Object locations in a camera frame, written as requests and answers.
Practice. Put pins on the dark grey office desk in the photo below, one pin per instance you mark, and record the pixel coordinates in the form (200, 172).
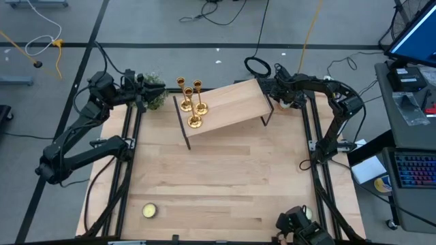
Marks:
(408, 136)

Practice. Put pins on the black computer keyboard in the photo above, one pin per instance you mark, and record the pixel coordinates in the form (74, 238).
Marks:
(415, 170)

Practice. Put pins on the clear plastic bag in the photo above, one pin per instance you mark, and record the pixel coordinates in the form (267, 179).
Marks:
(410, 109)

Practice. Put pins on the green potted plant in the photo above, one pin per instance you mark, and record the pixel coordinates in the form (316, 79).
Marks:
(156, 103)

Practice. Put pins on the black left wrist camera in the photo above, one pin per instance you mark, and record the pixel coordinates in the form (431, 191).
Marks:
(129, 76)

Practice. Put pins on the black equipment box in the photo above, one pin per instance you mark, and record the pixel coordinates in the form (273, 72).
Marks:
(405, 80)

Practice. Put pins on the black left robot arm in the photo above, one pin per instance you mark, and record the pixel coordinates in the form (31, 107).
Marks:
(85, 156)

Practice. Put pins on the white notebook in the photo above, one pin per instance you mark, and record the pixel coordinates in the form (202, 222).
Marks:
(368, 169)

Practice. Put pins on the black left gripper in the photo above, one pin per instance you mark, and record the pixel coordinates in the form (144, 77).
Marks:
(139, 93)

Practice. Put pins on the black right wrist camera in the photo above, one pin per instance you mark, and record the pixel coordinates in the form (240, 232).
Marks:
(281, 69)

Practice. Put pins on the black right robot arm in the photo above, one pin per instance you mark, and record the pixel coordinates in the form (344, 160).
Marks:
(340, 112)

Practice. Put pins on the black red patterned candle tin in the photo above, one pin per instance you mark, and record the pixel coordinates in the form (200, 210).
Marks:
(149, 210)

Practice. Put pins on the tall gold candlestick holder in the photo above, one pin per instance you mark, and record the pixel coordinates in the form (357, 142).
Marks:
(195, 121)

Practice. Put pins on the grey table foot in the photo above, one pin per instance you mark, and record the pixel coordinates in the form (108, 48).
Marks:
(15, 80)
(37, 3)

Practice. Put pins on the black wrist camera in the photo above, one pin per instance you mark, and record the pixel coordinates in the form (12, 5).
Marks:
(129, 76)
(281, 69)

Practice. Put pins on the wooden shelf riser black legs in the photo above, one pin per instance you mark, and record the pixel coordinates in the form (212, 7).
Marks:
(231, 102)

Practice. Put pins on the red hand tool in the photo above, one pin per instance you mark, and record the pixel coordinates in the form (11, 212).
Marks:
(431, 109)

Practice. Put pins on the blue screen computer monitor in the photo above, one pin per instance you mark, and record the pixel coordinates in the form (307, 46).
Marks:
(419, 37)

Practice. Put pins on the yellow blue round object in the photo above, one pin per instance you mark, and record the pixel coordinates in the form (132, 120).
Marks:
(382, 184)

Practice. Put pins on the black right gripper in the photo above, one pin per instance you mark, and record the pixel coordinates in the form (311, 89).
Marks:
(289, 92)

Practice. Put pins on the black aluminium table frame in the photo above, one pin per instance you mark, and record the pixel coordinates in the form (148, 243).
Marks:
(126, 187)

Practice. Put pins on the black floor fan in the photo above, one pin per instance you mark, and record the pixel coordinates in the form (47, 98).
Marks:
(403, 13)

